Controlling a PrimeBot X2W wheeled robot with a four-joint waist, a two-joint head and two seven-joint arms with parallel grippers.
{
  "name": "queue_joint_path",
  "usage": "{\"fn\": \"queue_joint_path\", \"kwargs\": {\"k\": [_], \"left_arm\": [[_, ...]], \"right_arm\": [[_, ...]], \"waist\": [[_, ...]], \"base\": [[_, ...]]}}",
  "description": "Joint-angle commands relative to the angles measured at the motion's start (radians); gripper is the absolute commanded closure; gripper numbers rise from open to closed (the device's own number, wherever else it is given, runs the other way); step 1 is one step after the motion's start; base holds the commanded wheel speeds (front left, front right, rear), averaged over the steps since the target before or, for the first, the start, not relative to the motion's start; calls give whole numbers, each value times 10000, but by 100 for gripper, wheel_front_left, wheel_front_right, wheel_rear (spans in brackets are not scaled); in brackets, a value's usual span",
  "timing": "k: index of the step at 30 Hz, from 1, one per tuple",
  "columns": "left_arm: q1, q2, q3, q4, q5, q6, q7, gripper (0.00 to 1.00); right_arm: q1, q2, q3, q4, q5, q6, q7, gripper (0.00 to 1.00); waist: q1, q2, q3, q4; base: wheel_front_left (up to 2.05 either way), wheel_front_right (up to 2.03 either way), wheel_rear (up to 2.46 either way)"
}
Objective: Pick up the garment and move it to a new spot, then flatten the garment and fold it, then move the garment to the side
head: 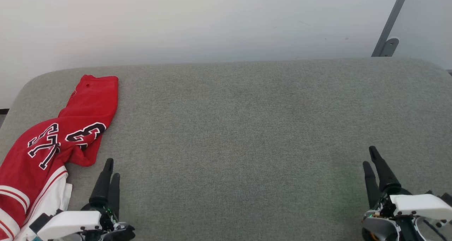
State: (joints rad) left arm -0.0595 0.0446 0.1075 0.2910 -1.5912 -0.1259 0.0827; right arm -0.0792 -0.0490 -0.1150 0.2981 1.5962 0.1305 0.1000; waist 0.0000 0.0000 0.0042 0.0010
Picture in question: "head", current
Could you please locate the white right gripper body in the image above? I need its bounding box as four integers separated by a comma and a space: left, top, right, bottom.
362, 189, 452, 241

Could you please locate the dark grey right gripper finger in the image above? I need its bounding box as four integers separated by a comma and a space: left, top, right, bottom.
369, 146, 402, 194
363, 161, 380, 210

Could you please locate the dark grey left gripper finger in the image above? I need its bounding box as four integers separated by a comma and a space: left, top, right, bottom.
108, 173, 120, 218
89, 158, 114, 206

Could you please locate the grey metal pole bracket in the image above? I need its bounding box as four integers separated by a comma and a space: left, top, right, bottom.
381, 38, 400, 57

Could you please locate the red and white sports jersey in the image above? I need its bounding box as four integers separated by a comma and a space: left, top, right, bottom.
0, 75, 119, 241

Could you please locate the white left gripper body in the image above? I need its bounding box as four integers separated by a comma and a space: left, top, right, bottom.
35, 204, 135, 241

